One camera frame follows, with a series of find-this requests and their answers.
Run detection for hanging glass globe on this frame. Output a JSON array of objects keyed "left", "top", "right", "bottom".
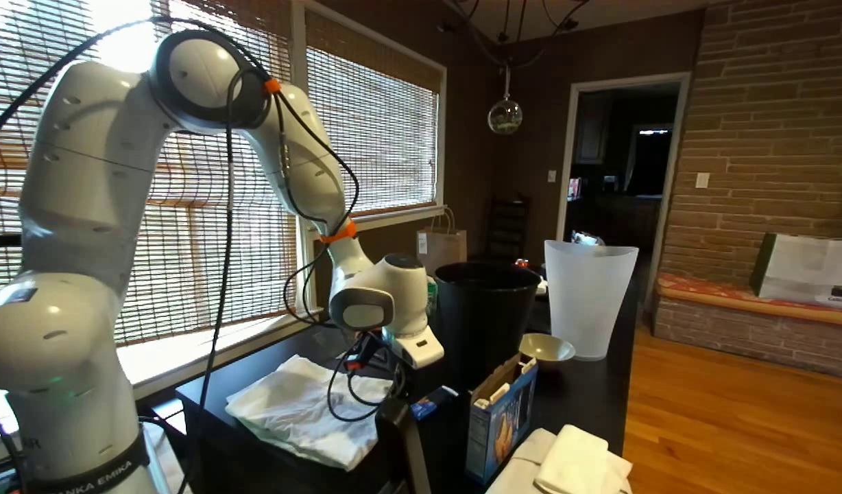
[{"left": 486, "top": 62, "right": 526, "bottom": 137}]

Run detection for dark wooden rack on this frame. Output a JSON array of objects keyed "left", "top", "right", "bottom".
[{"left": 486, "top": 194, "right": 534, "bottom": 264}]

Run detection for large white folded cloth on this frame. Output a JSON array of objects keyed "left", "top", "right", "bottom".
[{"left": 221, "top": 351, "right": 395, "bottom": 475}]

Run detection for blue cardboard box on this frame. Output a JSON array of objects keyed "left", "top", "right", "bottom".
[{"left": 464, "top": 353, "right": 539, "bottom": 485}]

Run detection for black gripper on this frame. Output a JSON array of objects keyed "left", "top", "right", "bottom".
[{"left": 343, "top": 325, "right": 406, "bottom": 380}]

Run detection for large bamboo window blind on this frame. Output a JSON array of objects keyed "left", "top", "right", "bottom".
[{"left": 0, "top": 0, "right": 298, "bottom": 371}]

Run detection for white translucent waste bin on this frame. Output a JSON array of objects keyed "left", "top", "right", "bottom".
[{"left": 542, "top": 238, "right": 641, "bottom": 362}]

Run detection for small bamboo window blind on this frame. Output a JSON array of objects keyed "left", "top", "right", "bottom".
[{"left": 305, "top": 44, "right": 441, "bottom": 220}]

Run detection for small white folded napkin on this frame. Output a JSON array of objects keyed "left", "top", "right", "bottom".
[{"left": 486, "top": 421, "right": 637, "bottom": 494}]

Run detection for brown paper bag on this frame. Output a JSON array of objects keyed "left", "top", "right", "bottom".
[{"left": 413, "top": 205, "right": 472, "bottom": 272}]

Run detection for white door frame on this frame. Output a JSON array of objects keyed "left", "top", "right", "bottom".
[{"left": 553, "top": 70, "right": 694, "bottom": 312}]

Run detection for black wooden chair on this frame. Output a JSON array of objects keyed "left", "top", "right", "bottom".
[{"left": 373, "top": 397, "right": 437, "bottom": 494}]

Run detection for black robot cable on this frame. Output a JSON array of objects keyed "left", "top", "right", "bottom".
[{"left": 0, "top": 17, "right": 413, "bottom": 494}]

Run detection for black waste bin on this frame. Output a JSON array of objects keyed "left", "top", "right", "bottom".
[{"left": 432, "top": 260, "right": 542, "bottom": 386}]

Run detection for small pale bowl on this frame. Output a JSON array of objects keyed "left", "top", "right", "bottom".
[{"left": 516, "top": 328, "right": 578, "bottom": 368}]

